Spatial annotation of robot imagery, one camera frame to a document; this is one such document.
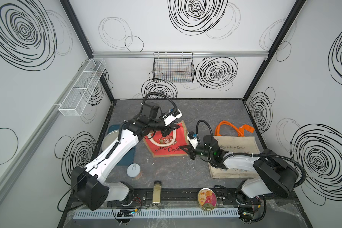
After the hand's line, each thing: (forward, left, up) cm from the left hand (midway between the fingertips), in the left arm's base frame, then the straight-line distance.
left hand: (177, 123), depth 72 cm
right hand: (-5, -3, -16) cm, 17 cm away
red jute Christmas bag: (-7, +9, -11) cm, 16 cm away
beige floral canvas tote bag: (+5, -37, -24) cm, 44 cm away
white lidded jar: (-17, +23, -23) cm, 37 cm away
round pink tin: (-29, -16, -23) cm, 41 cm away
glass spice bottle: (-28, +10, -23) cm, 38 cm away
